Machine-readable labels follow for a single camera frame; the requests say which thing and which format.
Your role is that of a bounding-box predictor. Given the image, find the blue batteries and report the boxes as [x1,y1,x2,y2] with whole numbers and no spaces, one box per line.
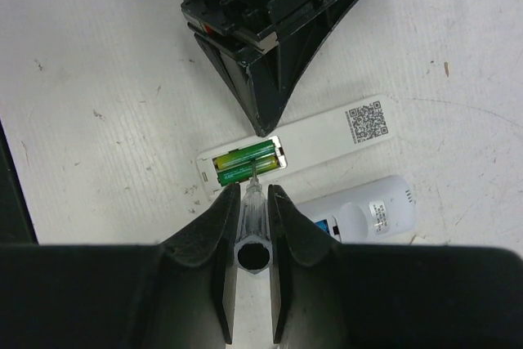
[315,220,339,238]

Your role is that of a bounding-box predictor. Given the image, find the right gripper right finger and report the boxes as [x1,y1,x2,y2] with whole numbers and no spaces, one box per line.
[268,186,522,348]

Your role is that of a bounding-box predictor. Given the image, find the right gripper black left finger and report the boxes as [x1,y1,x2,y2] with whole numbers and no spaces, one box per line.
[1,185,240,348]

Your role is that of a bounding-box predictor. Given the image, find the wide white remote with display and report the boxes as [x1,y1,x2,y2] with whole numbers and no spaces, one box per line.
[297,176,416,244]

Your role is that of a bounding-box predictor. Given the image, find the slim white remote control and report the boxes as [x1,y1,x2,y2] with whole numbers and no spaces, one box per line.
[196,95,395,200]

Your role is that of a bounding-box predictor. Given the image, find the green batteries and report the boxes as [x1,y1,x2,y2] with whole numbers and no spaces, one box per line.
[217,156,279,186]

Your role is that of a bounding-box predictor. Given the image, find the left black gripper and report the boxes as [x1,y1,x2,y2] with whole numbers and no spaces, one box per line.
[181,0,359,136]

